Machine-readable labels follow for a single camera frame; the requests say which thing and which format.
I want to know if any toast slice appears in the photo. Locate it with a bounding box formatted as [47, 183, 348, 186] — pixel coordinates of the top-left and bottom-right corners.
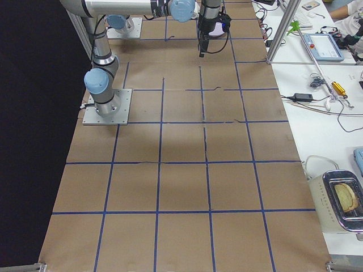
[334, 183, 358, 213]

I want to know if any green plastic clamp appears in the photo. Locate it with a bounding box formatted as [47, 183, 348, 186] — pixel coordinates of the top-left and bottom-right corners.
[286, 20, 300, 36]

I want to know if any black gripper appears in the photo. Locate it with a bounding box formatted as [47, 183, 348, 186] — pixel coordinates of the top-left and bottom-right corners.
[198, 16, 217, 58]

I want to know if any aluminium frame post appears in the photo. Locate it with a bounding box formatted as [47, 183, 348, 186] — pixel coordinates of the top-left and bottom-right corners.
[266, 0, 300, 64]

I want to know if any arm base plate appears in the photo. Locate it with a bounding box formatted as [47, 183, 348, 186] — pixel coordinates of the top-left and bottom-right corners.
[107, 17, 142, 40]
[82, 89, 132, 125]

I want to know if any teach pendant tablet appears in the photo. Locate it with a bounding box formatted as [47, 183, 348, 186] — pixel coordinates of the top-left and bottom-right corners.
[303, 33, 344, 62]

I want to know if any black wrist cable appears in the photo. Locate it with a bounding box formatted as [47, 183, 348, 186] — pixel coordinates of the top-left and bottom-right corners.
[204, 8, 232, 54]

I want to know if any long metal rod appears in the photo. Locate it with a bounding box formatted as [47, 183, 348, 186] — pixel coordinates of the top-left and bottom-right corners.
[297, 29, 338, 100]

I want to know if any black power adapter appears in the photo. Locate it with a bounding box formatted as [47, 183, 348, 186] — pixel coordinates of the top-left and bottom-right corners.
[293, 93, 314, 103]

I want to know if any lavender plate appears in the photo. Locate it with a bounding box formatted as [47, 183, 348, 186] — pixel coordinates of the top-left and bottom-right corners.
[209, 22, 226, 39]

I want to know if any yellow tool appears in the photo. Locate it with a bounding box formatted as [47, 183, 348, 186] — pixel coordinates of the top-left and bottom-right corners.
[331, 82, 348, 99]

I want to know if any cream toaster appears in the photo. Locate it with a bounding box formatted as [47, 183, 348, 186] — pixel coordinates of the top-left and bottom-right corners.
[308, 169, 362, 235]

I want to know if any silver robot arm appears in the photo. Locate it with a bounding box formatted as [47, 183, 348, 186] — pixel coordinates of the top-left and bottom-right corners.
[61, 1, 199, 116]
[90, 1, 230, 58]

